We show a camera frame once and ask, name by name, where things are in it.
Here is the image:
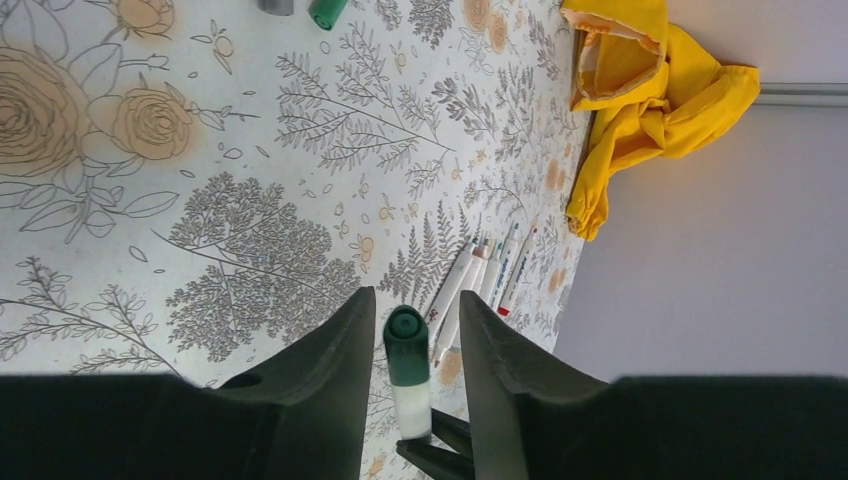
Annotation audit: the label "green pen cap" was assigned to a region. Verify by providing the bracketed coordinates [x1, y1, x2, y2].
[308, 0, 348, 31]

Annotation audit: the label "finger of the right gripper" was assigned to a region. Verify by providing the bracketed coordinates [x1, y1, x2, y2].
[396, 439, 475, 480]
[431, 409, 473, 459]

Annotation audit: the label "red marker pen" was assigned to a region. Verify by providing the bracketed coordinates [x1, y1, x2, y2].
[497, 226, 538, 317]

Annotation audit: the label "floral patterned table mat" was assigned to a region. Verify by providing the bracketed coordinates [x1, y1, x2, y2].
[1, 1, 588, 389]

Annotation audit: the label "brown cap marker pen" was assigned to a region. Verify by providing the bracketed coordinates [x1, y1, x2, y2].
[432, 238, 490, 367]

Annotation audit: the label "teal green marker pen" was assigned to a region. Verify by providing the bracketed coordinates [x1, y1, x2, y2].
[478, 242, 503, 305]

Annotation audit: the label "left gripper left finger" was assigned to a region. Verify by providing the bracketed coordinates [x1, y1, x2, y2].
[1, 287, 376, 479]

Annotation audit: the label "yellow cloth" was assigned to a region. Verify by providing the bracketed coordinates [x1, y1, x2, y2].
[560, 1, 761, 241]

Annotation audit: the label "aluminium frame rails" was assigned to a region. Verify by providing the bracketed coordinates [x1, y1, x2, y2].
[754, 82, 847, 108]

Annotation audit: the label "brown end marker pen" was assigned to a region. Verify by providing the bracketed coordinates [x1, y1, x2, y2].
[426, 237, 479, 337]

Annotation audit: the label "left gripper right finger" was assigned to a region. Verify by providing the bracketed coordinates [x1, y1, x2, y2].
[460, 295, 847, 479]

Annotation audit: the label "grey pen cap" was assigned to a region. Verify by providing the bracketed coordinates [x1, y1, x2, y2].
[257, 0, 294, 16]

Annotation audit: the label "grey marker pen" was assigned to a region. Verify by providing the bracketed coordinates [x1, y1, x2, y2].
[490, 223, 519, 309]

